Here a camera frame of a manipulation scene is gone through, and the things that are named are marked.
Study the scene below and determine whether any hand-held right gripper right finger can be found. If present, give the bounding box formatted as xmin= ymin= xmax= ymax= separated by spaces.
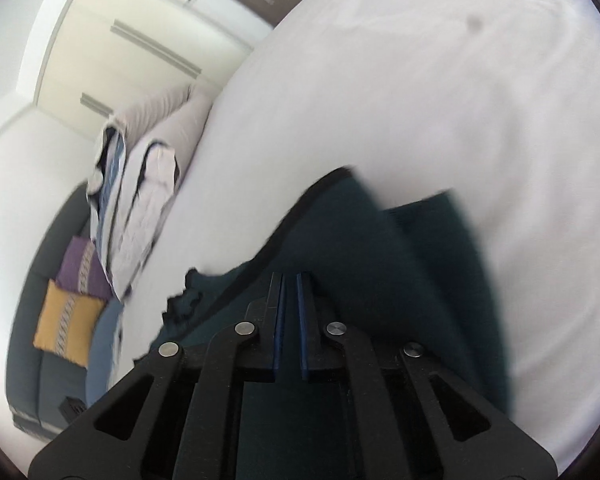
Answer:
xmin=295 ymin=271 xmax=562 ymax=480

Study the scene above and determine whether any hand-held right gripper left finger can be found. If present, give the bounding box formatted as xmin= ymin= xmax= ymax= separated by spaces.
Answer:
xmin=27 ymin=272 xmax=285 ymax=480

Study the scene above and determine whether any dark green sweater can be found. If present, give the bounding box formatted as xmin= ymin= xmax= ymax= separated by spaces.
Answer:
xmin=132 ymin=165 xmax=512 ymax=480

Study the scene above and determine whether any large blue pillow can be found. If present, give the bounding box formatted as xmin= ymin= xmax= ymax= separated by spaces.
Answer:
xmin=84 ymin=300 xmax=127 ymax=407

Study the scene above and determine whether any purple patterned cushion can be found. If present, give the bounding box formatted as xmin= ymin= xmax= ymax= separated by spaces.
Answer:
xmin=56 ymin=236 xmax=114 ymax=302

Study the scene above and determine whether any yellow patterned cushion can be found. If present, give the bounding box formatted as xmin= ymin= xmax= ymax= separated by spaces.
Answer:
xmin=32 ymin=280 xmax=106 ymax=369

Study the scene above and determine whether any bed with grey sheet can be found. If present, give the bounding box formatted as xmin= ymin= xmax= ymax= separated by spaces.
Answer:
xmin=107 ymin=0 xmax=600 ymax=480

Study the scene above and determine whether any white wardrobe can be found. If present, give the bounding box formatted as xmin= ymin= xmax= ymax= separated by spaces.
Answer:
xmin=34 ymin=0 xmax=277 ymax=142

